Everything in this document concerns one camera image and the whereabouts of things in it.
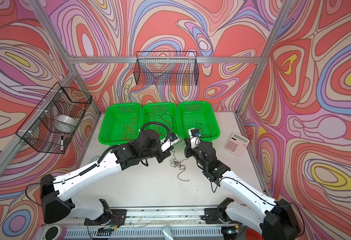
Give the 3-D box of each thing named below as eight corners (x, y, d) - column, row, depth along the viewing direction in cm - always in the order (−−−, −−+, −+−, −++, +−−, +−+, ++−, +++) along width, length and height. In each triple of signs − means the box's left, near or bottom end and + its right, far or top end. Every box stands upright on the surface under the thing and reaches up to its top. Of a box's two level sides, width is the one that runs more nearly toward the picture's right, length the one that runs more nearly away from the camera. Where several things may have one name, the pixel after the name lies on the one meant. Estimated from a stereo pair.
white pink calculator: (223, 148, 102) (224, 145, 98) (231, 134, 109) (233, 131, 106) (240, 158, 97) (242, 155, 94) (248, 143, 105) (250, 139, 101)
